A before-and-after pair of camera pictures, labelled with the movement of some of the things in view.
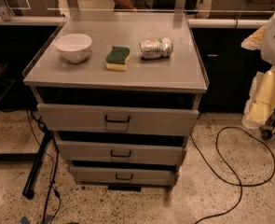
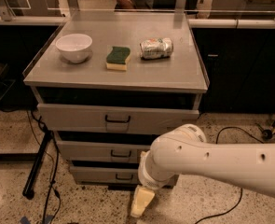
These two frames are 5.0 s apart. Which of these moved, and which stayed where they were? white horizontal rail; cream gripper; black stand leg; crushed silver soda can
Moved: cream gripper
Stayed: white horizontal rail; black stand leg; crushed silver soda can
